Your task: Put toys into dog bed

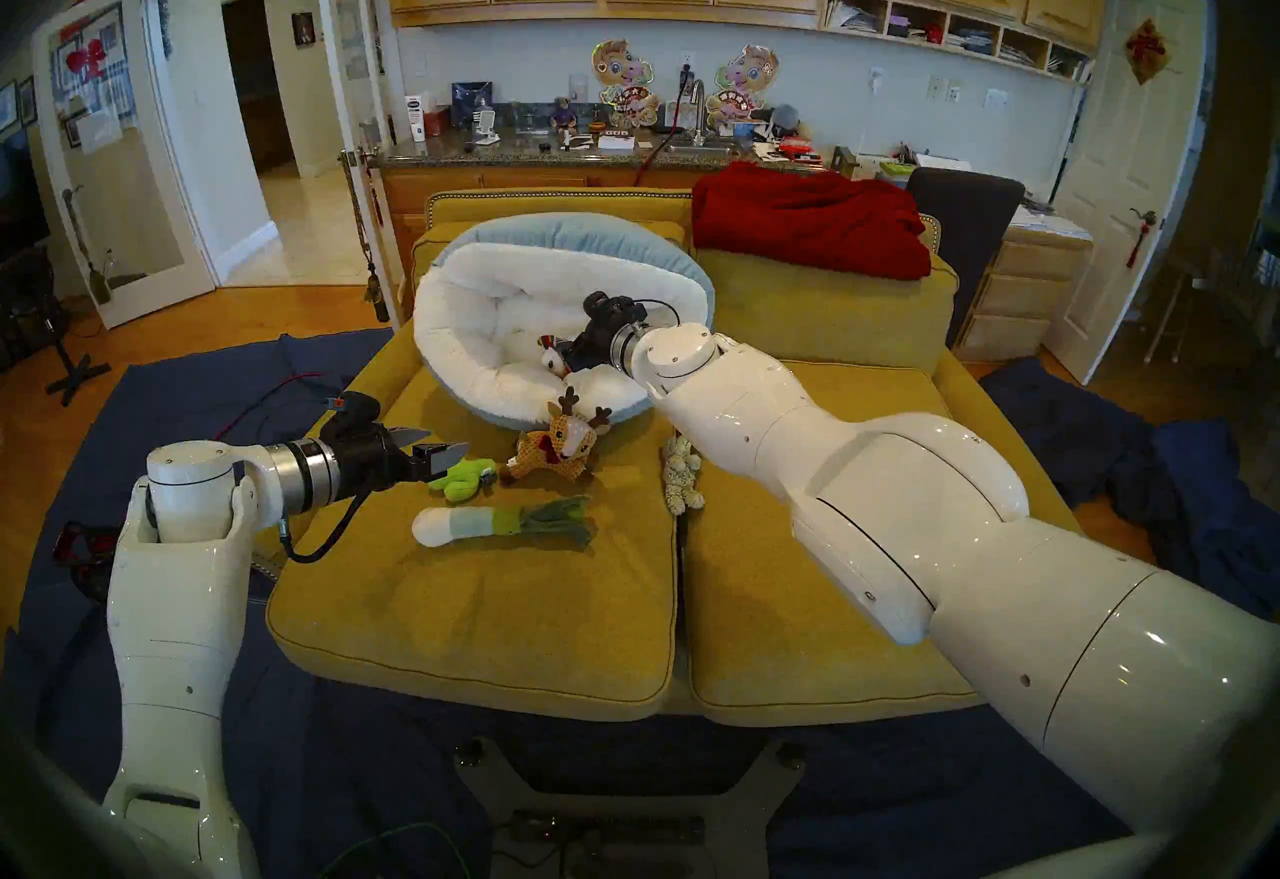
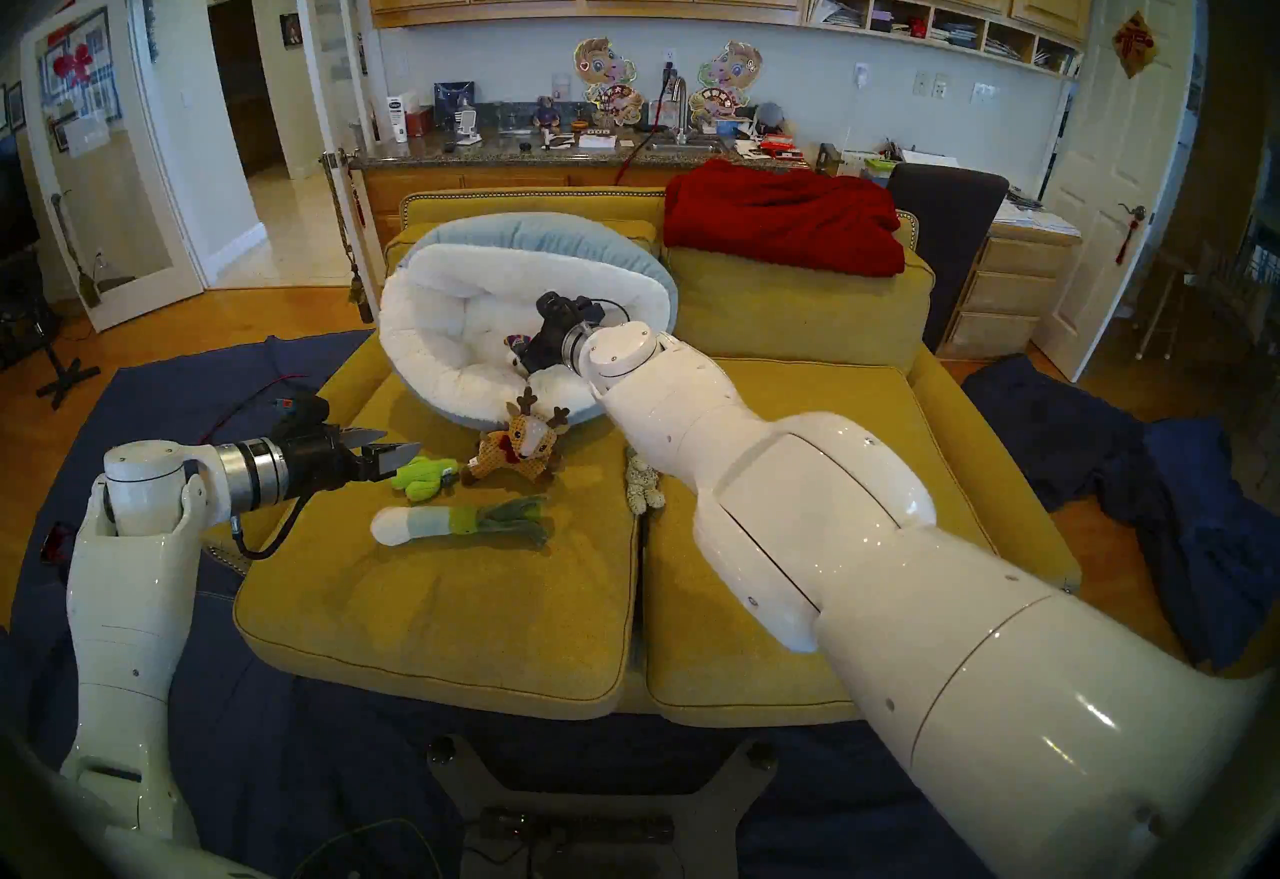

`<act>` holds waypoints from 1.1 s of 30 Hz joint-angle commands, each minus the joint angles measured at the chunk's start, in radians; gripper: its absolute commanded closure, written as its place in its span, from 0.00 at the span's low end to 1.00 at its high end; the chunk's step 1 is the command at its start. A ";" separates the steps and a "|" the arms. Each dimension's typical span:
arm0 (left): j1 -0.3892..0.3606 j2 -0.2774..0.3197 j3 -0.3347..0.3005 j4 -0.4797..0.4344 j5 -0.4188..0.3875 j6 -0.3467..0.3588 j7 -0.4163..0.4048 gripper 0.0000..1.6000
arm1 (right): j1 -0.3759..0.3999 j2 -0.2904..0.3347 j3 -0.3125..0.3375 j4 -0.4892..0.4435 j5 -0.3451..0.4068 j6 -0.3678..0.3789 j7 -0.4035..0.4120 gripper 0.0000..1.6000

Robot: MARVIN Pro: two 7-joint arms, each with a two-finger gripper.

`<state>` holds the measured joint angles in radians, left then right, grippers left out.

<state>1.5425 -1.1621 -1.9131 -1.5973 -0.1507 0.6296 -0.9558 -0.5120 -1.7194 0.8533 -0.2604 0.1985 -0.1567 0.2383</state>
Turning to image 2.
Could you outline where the crumpled dark blue blanket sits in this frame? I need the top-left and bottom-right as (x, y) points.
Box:
(962, 355), (1280, 673)

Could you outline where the white panel door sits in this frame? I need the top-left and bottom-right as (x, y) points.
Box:
(1030, 0), (1198, 383)

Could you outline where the grey rope bunny toy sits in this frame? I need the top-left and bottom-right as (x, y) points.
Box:
(625, 447), (666, 516)

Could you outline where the green cactus plush toy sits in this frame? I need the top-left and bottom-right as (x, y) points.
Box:
(390, 455), (461, 503)

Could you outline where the white paper stack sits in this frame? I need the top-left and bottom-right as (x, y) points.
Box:
(995, 199), (1083, 238)

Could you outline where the red diamond door decoration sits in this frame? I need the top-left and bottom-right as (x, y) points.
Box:
(1112, 10), (1159, 80)

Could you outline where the red floor cable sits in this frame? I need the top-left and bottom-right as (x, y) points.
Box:
(205, 374), (311, 443)

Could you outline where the hanging chain tassel ornament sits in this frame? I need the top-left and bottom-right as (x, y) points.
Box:
(320, 152), (376, 325)

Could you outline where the granite counter wooden base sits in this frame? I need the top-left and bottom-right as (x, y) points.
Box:
(345, 127), (831, 248)

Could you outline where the orange reindeer plush toy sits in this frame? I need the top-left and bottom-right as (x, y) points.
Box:
(462, 389), (572, 485)

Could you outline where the green floor cable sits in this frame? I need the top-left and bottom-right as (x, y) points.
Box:
(290, 817), (446, 879)

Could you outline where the cartoon child wall decoration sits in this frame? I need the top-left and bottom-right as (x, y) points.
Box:
(690, 40), (763, 128)
(573, 37), (643, 128)

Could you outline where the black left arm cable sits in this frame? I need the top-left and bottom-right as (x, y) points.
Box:
(228, 489), (311, 561)

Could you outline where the mustard yellow sofa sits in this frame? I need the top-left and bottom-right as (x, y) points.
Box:
(232, 187), (1083, 728)

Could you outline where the navy blue floor cloth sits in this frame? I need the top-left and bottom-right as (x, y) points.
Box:
(0, 330), (1001, 879)

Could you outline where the red blanket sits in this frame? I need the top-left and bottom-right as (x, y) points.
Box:
(662, 159), (907, 278)

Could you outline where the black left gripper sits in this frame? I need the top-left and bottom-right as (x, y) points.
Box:
(283, 427), (423, 496)

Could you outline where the yellow sofa seat cushion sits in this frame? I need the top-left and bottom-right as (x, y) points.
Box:
(233, 372), (646, 720)
(640, 357), (1011, 728)

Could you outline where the white glass french door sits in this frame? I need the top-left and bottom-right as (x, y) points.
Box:
(288, 0), (386, 308)
(20, 0), (206, 333)

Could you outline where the black floor stand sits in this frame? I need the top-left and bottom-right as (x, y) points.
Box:
(20, 287), (103, 410)

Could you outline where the white blue plush dog bed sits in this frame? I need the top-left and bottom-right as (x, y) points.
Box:
(378, 212), (679, 431)

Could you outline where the grey robot base frame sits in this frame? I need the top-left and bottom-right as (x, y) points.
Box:
(428, 735), (779, 879)

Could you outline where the black office chair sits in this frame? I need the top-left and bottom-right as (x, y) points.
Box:
(886, 163), (1011, 353)

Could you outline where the wooden drawer unit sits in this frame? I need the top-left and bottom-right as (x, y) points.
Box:
(938, 222), (1083, 361)

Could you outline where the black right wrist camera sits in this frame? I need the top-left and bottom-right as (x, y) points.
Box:
(538, 292), (606, 333)

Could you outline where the white green leek plush toy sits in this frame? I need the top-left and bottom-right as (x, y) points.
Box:
(370, 497), (553, 548)

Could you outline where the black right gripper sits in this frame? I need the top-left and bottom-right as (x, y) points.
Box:
(522, 323), (582, 376)

